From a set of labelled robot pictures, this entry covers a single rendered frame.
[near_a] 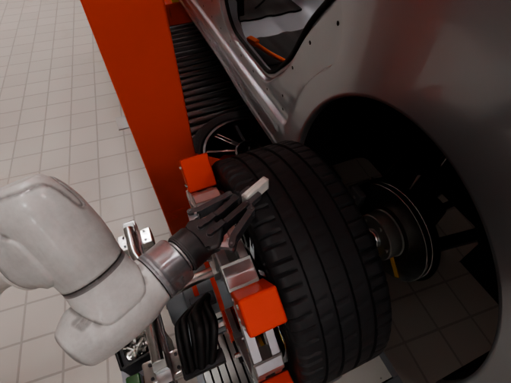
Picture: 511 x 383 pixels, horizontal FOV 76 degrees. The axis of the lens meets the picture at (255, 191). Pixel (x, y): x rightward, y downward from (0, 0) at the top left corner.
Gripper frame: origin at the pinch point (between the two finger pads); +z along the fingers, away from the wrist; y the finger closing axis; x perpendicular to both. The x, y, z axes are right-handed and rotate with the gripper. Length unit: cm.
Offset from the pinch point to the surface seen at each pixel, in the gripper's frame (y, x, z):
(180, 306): -6.6, -29.7, -22.3
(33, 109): -270, -105, 15
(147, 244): -24.6, -24.4, -17.8
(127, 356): -23, -63, -40
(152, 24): -35.8, 22.4, 7.4
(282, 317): 19.0, -7.7, -14.4
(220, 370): -9, -114, -19
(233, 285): 7.4, -9.5, -15.2
